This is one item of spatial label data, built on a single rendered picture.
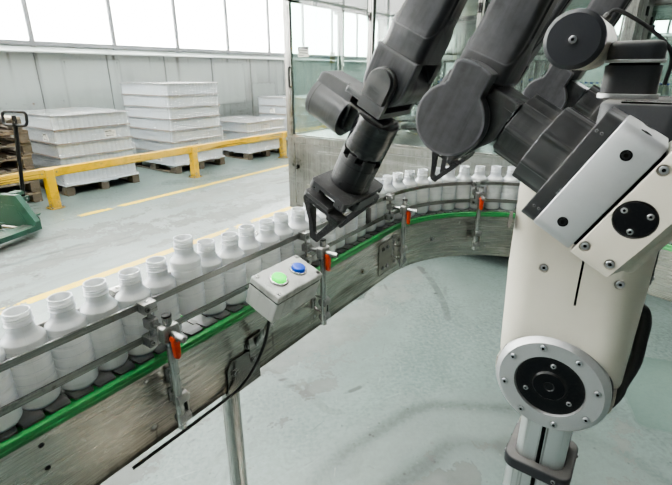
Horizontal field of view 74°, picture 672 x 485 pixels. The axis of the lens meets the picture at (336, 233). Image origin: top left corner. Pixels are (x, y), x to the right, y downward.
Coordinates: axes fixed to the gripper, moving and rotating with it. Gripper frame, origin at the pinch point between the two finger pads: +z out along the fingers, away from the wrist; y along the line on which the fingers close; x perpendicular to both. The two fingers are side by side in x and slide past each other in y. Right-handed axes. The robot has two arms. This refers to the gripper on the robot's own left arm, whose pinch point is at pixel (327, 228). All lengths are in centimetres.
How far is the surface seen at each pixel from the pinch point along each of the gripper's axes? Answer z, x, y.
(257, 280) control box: 23.4, -9.7, -2.1
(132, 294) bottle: 27.2, -21.9, 16.3
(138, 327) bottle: 32.5, -18.3, 17.1
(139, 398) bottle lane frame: 41.9, -10.4, 21.4
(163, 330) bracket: 26.4, -12.2, 17.0
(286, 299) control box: 24.3, -3.3, -4.3
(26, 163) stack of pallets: 347, -453, -156
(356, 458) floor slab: 133, 31, -58
